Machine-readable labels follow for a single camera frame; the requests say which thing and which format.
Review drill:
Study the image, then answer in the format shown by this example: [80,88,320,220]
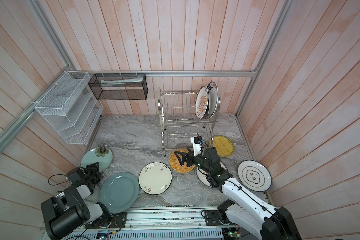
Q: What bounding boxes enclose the large teal plate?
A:
[99,172,140,214]

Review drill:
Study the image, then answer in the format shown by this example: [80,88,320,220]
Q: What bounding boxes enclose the stainless steel dish rack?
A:
[157,88,220,156]

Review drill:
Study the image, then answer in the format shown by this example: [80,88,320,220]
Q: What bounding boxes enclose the black wire mesh basket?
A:
[89,73,149,101]

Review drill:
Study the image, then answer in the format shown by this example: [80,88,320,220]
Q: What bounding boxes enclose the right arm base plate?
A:
[201,210,230,226]

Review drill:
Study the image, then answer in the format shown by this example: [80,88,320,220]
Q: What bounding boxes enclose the small orange sunburst plate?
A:
[195,86,209,119]

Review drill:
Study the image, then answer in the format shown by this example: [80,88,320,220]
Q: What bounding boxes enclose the aluminium frame rail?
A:
[74,70,258,77]

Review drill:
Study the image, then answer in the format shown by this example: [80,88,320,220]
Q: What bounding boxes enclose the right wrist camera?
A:
[190,135,203,157]

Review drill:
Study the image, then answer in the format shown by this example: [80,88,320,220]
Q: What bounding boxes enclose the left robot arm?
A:
[41,163,112,240]

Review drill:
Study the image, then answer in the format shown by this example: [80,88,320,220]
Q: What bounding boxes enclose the white plate black cloud motif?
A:
[238,160,272,192]

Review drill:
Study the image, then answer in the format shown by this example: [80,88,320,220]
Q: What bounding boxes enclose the yellow woven pattern plate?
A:
[209,135,235,158]

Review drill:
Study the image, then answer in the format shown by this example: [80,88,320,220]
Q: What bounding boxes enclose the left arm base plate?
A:
[107,212,127,230]

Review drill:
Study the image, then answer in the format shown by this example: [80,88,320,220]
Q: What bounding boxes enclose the cream floral plate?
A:
[139,162,172,195]

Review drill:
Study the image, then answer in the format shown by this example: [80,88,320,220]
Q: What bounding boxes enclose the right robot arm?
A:
[174,148,301,240]

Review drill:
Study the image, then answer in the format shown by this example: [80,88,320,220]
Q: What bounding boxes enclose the large orange sunburst plate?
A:
[197,161,233,189]

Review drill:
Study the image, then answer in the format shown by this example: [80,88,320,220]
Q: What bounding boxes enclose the white wire mesh shelf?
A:
[35,72,103,145]

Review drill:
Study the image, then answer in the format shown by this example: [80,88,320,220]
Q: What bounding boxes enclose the light green flower plate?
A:
[81,145,113,172]

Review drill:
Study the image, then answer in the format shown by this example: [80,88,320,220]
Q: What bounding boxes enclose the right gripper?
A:
[176,145,213,176]

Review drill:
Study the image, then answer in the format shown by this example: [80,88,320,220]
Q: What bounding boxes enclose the white plate green lettered rim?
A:
[207,82,219,118]

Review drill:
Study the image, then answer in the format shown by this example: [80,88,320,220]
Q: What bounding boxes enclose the black round plate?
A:
[206,91,212,119]

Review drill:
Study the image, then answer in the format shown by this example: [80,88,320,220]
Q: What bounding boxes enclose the orange woven pattern plate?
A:
[169,151,195,173]

